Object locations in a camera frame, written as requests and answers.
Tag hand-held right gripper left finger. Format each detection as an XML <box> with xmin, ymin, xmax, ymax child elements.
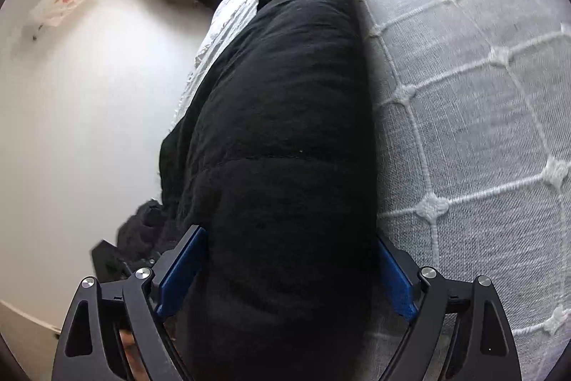
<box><xmin>51</xmin><ymin>225</ymin><xmax>210</xmax><ymax>381</ymax></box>

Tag dark fuzzy cloth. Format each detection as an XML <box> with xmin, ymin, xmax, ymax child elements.
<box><xmin>117</xmin><ymin>199</ymin><xmax>179</xmax><ymax>268</ymax></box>

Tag white quilted bedspread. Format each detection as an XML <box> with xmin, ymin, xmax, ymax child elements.
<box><xmin>172</xmin><ymin>0</ymin><xmax>571</xmax><ymax>381</ymax></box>

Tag white paper with red print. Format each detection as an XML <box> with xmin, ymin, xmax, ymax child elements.
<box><xmin>29</xmin><ymin>0</ymin><xmax>123</xmax><ymax>34</ymax></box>

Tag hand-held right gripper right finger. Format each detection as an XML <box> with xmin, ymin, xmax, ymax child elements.
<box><xmin>375</xmin><ymin>236</ymin><xmax>522</xmax><ymax>381</ymax></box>

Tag black box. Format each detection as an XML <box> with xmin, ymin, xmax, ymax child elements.
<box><xmin>90</xmin><ymin>239</ymin><xmax>135</xmax><ymax>284</ymax></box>

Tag black garment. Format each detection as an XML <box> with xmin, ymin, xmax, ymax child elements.
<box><xmin>158</xmin><ymin>0</ymin><xmax>385</xmax><ymax>381</ymax></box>

